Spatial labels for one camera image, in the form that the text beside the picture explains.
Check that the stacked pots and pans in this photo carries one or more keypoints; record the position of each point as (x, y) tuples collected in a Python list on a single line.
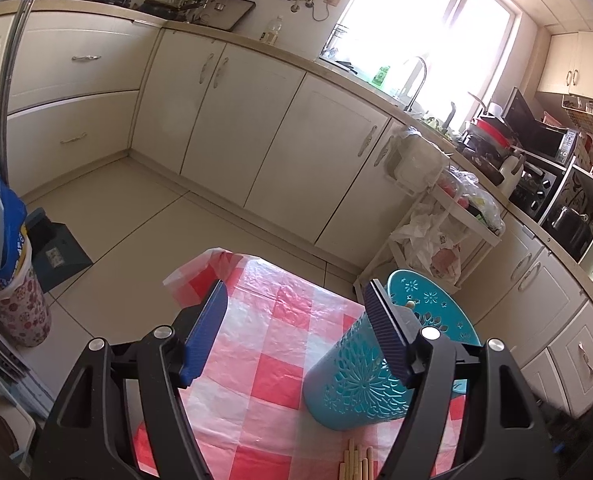
[(486, 148)]

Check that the dark blue dustpan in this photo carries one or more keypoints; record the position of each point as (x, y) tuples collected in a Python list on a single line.
[(56, 254)]

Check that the white hanging trash bin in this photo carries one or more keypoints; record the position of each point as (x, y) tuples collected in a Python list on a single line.
[(414, 164)]

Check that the black microwave oven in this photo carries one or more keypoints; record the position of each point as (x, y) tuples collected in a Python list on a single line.
[(553, 143)]

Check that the floral trash can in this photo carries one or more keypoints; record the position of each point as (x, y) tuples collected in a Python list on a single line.
[(24, 314)]

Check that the black toaster oven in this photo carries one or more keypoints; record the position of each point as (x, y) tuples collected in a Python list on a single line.
[(536, 188)]

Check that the mop handle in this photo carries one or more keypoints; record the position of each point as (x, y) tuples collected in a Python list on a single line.
[(7, 69)]

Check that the kitchen faucet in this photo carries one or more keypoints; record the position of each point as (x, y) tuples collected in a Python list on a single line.
[(415, 82)]

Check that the clear plastic bottle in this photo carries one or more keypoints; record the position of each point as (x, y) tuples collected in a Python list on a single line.
[(272, 31)]

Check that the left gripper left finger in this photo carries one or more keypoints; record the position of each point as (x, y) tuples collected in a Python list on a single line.
[(87, 434)]

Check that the teal perforated utensil basket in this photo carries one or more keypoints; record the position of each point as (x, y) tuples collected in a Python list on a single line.
[(351, 385)]

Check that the red checkered plastic tablecloth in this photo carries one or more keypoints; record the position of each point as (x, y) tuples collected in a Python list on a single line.
[(246, 410)]

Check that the green dish soap bottle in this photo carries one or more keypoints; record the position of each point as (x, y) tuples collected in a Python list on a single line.
[(378, 79)]

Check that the white rolling storage cart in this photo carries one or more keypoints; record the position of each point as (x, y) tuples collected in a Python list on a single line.
[(447, 232)]

